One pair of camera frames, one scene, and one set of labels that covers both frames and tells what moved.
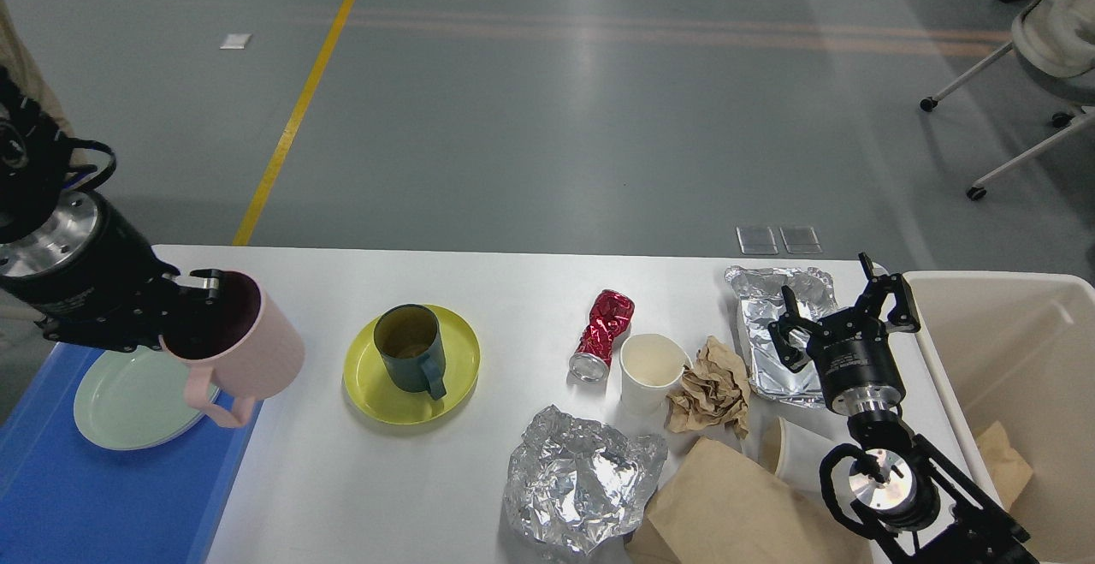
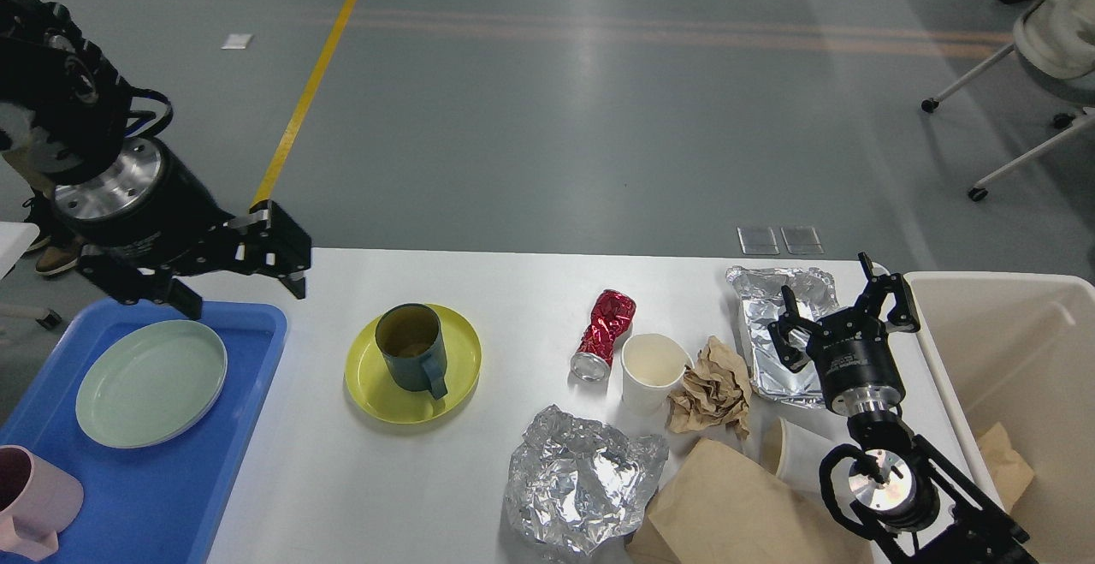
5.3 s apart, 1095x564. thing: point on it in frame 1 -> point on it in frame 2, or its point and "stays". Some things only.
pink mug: [242, 350] -> [37, 501]
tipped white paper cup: [792, 451] stays
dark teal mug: [408, 338] stays
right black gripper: [853, 353] stays
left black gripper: [110, 292] -> [140, 221]
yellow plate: [366, 385] stays
